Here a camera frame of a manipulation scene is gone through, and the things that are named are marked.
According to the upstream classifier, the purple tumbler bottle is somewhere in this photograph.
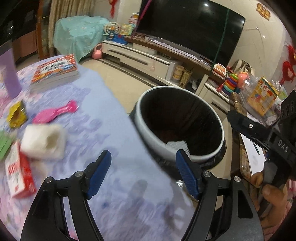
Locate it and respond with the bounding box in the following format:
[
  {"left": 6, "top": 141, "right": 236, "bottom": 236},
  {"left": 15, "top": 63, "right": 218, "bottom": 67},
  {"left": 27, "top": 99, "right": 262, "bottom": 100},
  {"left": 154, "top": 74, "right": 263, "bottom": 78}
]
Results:
[{"left": 1, "top": 40, "right": 22, "bottom": 99}]

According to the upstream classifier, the pink kettlebell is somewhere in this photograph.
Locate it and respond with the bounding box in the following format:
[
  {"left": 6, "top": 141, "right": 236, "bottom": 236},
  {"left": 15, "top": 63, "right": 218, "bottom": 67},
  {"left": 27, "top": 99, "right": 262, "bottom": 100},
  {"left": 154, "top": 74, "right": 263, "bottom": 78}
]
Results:
[{"left": 92, "top": 43, "right": 103, "bottom": 60}]

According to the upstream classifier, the toy ferris wheel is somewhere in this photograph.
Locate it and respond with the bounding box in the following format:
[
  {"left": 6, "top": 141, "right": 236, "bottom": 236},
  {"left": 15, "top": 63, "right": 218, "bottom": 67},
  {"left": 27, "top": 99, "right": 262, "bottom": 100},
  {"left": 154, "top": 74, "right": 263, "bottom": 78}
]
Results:
[{"left": 103, "top": 22, "right": 121, "bottom": 40}]

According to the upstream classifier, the teal cloth covered furniture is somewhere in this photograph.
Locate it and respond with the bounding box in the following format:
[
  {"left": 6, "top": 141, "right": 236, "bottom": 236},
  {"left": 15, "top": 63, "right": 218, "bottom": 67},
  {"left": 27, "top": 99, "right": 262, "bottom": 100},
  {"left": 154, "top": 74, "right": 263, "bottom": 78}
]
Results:
[{"left": 53, "top": 16, "right": 109, "bottom": 62}]

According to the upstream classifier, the yellow cartoon box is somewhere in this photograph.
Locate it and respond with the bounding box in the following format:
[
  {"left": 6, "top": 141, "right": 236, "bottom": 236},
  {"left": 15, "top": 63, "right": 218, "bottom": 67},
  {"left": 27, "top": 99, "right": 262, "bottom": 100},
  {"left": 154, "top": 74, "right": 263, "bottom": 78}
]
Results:
[{"left": 247, "top": 77, "right": 278, "bottom": 116}]

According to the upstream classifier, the green cardboard box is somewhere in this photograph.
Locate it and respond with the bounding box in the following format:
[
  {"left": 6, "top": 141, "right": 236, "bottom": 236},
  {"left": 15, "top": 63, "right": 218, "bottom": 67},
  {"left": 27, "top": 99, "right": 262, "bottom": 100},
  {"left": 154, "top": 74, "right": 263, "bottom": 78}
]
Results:
[{"left": 0, "top": 131, "right": 13, "bottom": 160}]

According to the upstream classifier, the white TV cabinet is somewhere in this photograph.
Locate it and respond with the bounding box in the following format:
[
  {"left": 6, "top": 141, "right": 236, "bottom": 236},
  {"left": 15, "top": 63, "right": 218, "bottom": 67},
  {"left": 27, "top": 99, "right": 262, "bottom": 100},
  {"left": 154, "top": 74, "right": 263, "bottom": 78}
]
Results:
[{"left": 102, "top": 40, "right": 231, "bottom": 119}]

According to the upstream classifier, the black and white trash bin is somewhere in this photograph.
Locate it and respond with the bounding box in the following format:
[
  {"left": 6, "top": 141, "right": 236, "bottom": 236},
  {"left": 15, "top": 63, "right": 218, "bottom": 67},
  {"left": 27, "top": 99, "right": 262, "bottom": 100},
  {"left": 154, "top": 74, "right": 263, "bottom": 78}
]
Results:
[{"left": 129, "top": 86, "right": 227, "bottom": 180}]

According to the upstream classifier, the person's right hand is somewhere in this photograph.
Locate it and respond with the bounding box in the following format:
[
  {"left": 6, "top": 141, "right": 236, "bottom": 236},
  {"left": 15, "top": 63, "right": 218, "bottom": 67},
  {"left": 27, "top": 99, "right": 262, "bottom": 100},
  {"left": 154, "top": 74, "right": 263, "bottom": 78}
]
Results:
[{"left": 250, "top": 172, "right": 295, "bottom": 240}]

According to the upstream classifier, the white foam block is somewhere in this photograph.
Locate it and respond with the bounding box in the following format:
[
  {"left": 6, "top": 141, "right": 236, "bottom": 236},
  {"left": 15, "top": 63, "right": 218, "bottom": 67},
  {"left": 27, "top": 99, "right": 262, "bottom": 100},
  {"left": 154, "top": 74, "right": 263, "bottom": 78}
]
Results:
[{"left": 20, "top": 124, "right": 67, "bottom": 160}]

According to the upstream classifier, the rainbow ring stacking toy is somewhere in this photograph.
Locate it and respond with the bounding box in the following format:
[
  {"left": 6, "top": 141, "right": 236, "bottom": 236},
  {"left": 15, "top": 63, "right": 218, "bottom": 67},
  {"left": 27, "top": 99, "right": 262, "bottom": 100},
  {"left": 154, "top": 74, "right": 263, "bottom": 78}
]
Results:
[{"left": 217, "top": 73, "right": 238, "bottom": 97}]

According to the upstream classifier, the yellow crumpled snack wrapper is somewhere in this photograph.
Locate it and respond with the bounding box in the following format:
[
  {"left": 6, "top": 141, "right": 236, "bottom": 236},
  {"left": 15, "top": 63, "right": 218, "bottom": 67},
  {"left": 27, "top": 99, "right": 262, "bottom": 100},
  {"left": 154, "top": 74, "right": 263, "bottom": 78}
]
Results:
[{"left": 6, "top": 101, "right": 28, "bottom": 128}]

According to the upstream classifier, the black flat screen television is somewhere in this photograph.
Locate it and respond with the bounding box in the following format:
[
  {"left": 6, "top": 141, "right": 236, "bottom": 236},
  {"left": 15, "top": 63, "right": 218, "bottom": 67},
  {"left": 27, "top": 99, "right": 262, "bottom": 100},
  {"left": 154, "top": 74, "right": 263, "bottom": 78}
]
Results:
[{"left": 137, "top": 1, "right": 245, "bottom": 66}]

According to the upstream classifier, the red white milk carton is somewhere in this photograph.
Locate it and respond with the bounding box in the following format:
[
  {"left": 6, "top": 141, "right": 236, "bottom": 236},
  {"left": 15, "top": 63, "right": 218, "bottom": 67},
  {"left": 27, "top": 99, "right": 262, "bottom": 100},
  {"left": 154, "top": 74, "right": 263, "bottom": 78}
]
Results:
[{"left": 4, "top": 141, "right": 36, "bottom": 199}]

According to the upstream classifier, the beige patterned curtain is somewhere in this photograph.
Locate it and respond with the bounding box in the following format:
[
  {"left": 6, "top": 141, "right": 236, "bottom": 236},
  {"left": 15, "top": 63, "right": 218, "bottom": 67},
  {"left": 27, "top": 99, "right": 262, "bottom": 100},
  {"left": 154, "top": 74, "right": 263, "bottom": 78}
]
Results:
[{"left": 48, "top": 0, "right": 95, "bottom": 57}]

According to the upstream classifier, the red hanging knot decoration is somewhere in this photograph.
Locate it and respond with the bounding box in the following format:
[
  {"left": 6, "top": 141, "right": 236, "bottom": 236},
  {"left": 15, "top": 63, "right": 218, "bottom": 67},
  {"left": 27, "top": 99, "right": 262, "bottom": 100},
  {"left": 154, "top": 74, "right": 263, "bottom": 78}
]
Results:
[{"left": 109, "top": 0, "right": 118, "bottom": 19}]

